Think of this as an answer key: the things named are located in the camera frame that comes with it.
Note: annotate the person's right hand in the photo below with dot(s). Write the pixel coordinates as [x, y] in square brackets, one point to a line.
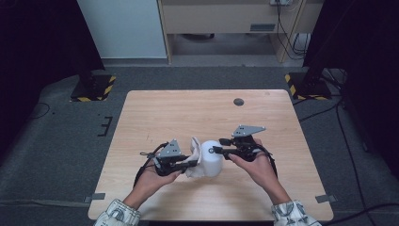
[260, 172]

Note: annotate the light wooden desk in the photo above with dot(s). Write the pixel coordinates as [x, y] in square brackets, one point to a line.
[219, 17]

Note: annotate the white power strip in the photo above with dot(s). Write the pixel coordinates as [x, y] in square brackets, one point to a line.
[281, 2]

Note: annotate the grey quilted cloth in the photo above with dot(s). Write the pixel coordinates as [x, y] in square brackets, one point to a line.
[195, 157]

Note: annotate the person's left hand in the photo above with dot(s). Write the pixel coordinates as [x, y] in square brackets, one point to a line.
[147, 185]

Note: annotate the grey tape strip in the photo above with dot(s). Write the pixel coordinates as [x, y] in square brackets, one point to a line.
[94, 197]
[325, 198]

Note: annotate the dark curtain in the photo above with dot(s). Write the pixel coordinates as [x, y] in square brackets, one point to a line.
[37, 47]
[367, 47]

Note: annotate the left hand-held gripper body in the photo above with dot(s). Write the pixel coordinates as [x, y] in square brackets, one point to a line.
[169, 157]

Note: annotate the white cabinet panel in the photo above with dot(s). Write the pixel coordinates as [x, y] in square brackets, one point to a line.
[125, 28]

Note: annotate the striped black stand base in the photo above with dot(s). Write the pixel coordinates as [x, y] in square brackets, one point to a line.
[309, 89]
[94, 89]

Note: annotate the white cylinder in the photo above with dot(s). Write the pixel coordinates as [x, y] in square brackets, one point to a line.
[212, 161]

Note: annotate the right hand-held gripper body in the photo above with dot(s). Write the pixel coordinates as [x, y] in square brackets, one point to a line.
[246, 147]

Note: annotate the dark round table grommet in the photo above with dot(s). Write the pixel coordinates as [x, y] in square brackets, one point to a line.
[238, 102]

